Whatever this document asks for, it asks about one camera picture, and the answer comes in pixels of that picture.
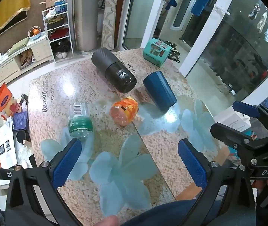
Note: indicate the grey standing air conditioner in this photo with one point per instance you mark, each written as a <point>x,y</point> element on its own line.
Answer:
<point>86,16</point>

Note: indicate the cream low cabinet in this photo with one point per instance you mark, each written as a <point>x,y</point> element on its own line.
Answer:
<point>9,63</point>

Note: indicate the open cardboard box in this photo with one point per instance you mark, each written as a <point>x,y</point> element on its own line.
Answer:
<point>56,2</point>

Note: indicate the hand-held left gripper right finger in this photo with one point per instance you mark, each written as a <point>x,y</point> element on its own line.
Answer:
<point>192,163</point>

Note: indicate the dark blue cup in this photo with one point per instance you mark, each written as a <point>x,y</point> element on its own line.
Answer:
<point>159,90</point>

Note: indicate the large black tumbler cup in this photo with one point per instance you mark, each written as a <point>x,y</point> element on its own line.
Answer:
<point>112,69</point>

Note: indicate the white shoes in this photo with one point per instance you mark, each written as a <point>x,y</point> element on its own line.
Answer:
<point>61,54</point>

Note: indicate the black round container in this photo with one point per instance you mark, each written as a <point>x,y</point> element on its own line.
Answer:
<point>22,136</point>

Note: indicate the white printed paper sheet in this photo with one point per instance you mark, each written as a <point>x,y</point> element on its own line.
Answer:
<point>6,146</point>

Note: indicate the small blue hanging cloth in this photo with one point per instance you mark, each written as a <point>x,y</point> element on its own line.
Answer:
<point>171,3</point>

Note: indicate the dark blue box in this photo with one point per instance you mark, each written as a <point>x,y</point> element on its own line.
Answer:
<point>20,121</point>

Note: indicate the person's leg in jeans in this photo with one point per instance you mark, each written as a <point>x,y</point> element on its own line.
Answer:
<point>162,213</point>

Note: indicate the clear cup with green label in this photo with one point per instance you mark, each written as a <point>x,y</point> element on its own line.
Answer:
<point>80,122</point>

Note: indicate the bowl of fruit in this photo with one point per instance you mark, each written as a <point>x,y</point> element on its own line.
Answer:
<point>35,33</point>

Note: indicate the green cushion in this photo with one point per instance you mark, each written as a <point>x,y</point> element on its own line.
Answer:
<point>18,46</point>

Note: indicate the white box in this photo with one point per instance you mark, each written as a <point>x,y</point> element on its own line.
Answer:
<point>230,119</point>

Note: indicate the teal printed box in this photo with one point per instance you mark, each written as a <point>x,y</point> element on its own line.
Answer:
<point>156,51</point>

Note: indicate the camouflage cloth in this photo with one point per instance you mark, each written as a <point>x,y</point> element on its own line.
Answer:
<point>174,53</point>

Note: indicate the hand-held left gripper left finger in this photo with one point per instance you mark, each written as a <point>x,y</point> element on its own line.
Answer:
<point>66,162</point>

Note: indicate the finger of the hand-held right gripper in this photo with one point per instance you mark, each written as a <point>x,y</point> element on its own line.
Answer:
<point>228,131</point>
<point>245,109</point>

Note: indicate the orange translucent cup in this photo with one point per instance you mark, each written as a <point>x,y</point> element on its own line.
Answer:
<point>124,110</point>

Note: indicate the orange bag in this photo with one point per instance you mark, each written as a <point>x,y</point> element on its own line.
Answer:
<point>1,100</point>

